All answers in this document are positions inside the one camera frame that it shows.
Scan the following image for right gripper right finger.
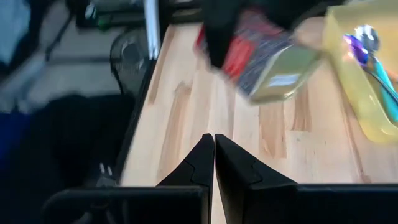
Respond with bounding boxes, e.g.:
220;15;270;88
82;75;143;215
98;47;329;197
215;133;398;224

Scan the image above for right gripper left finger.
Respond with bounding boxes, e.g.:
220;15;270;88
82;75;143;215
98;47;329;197
42;133;215;224

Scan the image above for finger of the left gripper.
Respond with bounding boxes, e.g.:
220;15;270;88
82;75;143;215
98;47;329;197
201;0;246;70

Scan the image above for smoked paprika spice tin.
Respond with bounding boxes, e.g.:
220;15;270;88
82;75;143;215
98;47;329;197
194;9;324;105

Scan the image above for yellow translucent plastic bin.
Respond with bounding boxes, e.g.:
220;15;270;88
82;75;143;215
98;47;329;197
323;1;398;144

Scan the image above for purple spoon with teal handle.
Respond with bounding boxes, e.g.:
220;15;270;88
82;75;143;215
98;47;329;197
343;33;398;122

